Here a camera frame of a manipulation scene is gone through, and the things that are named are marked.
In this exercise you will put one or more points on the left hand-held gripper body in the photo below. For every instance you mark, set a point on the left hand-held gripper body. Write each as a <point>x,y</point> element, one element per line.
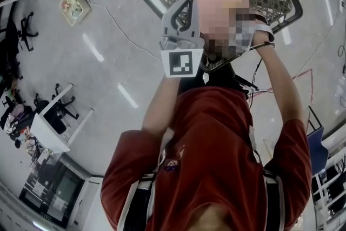
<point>181,62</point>

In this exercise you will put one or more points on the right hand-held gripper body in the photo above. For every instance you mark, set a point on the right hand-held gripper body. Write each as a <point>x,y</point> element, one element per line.
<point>244,38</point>

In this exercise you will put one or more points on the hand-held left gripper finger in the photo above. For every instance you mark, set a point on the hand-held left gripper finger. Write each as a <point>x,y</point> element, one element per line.
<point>166,24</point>
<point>196,24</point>

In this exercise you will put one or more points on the person's left forearm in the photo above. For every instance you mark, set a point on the person's left forearm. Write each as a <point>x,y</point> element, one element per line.
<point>160,105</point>

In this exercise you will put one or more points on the person's right forearm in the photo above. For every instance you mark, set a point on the person's right forearm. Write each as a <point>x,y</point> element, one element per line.
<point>281,89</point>

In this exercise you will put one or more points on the black waist device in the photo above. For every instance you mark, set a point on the black waist device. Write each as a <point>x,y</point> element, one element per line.
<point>244,83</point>

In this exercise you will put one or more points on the white box of flowers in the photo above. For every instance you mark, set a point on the white box of flowers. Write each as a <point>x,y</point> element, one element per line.
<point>74,9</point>

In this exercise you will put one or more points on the person's red shirt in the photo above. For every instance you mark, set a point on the person's red shirt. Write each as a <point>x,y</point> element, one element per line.
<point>216,157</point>

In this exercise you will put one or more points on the blue chair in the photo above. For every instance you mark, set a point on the blue chair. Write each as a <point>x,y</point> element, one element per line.
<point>317,148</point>

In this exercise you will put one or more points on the black office chair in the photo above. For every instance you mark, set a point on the black office chair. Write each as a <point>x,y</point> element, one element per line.
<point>27,32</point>
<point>58,113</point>

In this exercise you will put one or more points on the white metal shelf rack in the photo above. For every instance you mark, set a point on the white metal shelf rack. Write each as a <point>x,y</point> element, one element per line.
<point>321,186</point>

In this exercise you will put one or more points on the dark glass cabinet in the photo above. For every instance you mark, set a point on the dark glass cabinet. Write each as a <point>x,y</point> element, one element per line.
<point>62,192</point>

